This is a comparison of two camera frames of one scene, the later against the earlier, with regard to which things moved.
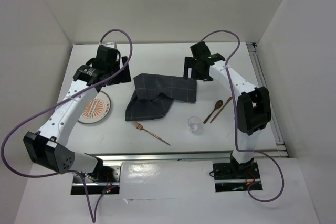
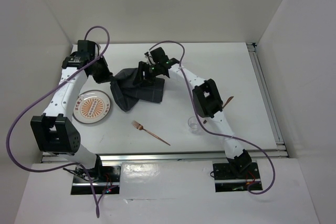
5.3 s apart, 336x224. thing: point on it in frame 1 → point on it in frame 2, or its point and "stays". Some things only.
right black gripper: (190, 63) → (142, 66)
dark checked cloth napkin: (154, 94) → (127, 94)
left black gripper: (123, 77) → (106, 76)
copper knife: (228, 99) stays
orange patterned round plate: (97, 110) stays
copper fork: (139, 127) stays
